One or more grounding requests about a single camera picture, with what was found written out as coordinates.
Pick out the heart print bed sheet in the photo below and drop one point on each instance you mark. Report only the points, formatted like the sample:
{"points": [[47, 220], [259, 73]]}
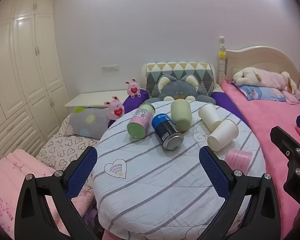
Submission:
{"points": [[65, 150]]}

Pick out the yellow crown sticker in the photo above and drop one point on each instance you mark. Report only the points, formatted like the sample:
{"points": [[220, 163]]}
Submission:
{"points": [[222, 54]]}

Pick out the white wall socket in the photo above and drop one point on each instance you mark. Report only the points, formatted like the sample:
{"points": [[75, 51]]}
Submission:
{"points": [[110, 68]]}

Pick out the white nightstand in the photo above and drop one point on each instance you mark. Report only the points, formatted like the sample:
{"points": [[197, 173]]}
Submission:
{"points": [[95, 98]]}

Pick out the blue metal can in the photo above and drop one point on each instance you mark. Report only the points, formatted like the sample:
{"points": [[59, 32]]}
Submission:
{"points": [[166, 130]]}

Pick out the white paper cup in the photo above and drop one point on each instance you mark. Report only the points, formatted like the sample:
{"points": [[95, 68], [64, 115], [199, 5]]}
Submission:
{"points": [[223, 135], [208, 116]]}

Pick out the blue cartoon pillow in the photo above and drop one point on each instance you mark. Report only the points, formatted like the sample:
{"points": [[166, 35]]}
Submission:
{"points": [[260, 93]]}

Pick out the pink blanket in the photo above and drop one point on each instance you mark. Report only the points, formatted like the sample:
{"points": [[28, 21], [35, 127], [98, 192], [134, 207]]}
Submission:
{"points": [[260, 120]]}

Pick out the green pink labelled can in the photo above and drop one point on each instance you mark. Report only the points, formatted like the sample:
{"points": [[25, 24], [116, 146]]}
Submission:
{"points": [[140, 121]]}

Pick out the grey flower pillow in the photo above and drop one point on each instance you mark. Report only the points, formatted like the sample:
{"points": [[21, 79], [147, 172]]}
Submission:
{"points": [[90, 122]]}

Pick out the pink bunny plush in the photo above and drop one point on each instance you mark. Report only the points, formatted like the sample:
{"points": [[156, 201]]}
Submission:
{"points": [[133, 88], [115, 108]]}

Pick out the pink floral pillow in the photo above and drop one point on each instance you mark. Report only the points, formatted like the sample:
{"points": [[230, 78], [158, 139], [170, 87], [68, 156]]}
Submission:
{"points": [[296, 97]]}

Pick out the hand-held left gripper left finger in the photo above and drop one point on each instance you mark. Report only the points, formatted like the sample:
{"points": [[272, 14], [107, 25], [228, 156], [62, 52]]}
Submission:
{"points": [[82, 170]]}

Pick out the white pink plush animal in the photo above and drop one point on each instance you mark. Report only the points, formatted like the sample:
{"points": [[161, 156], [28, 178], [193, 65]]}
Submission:
{"points": [[262, 78]]}

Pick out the pale green cup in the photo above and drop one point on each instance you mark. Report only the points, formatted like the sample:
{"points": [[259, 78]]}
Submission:
{"points": [[180, 116]]}

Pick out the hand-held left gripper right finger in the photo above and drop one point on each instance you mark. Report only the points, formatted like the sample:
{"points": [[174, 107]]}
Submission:
{"points": [[215, 173]]}

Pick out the folded pink quilt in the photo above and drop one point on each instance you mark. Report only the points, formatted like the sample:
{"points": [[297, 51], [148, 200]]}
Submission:
{"points": [[7, 175]]}

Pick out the cream bed headboard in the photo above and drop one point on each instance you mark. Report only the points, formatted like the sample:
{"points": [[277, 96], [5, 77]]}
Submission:
{"points": [[260, 57]]}

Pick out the triangle patterned cushion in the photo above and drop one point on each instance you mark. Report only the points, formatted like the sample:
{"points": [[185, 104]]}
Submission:
{"points": [[180, 70]]}

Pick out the grey cat plush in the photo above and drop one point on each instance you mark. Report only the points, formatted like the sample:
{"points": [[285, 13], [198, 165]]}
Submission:
{"points": [[176, 88]]}

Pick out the cream wardrobe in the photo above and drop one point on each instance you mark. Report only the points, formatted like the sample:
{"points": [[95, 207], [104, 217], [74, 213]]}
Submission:
{"points": [[20, 80]]}

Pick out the pink plastic cup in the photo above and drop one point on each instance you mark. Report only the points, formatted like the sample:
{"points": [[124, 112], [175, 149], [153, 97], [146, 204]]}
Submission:
{"points": [[238, 160]]}

